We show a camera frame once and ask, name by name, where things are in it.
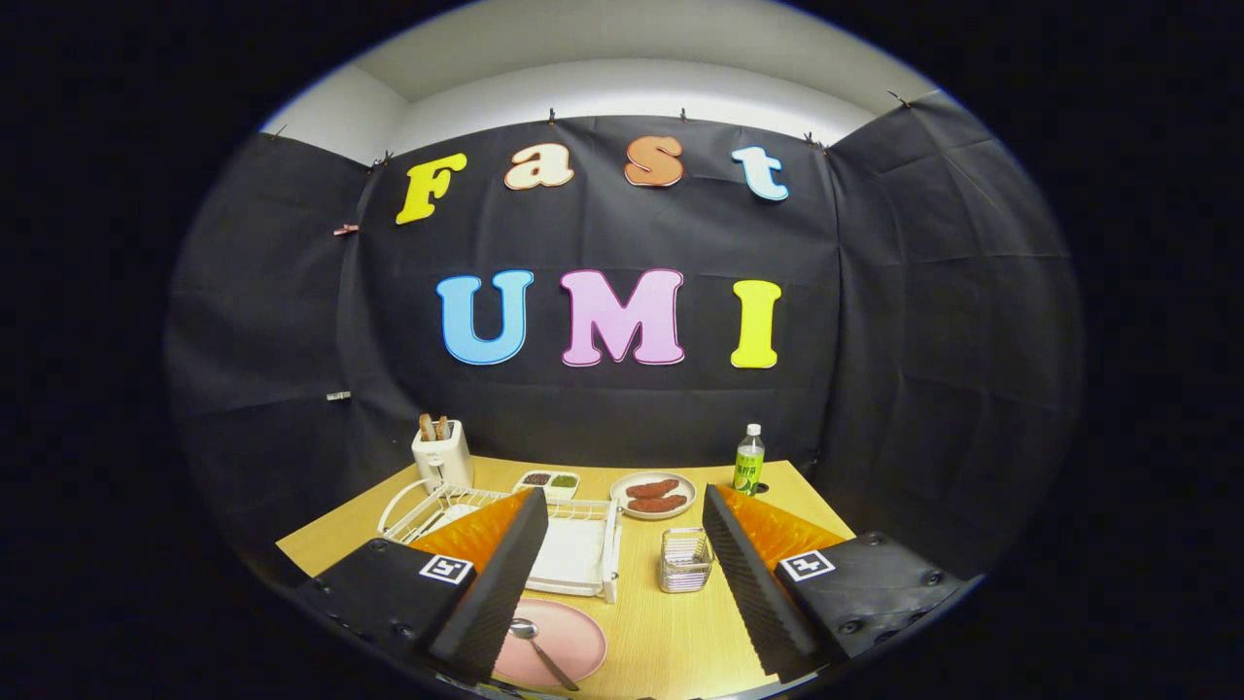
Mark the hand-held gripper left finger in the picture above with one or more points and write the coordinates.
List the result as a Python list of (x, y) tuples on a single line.
[(496, 603)]

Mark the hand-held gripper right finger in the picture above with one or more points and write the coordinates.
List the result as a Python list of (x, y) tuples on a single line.
[(753, 593)]

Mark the pink plate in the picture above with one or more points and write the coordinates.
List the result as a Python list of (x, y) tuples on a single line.
[(578, 632)]

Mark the divided white grain dish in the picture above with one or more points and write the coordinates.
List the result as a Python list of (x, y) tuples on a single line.
[(547, 492)]

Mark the white plate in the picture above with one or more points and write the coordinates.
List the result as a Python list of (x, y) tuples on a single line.
[(618, 501)]

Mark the green label drink bottle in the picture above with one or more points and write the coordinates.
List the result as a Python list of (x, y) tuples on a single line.
[(748, 472)]

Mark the brown meat piece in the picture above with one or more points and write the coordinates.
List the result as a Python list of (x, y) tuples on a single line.
[(651, 489), (659, 504)]

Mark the white toaster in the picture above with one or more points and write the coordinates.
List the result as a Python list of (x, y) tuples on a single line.
[(442, 462)]

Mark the black backdrop cloth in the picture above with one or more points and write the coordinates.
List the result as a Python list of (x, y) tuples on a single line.
[(603, 233)]

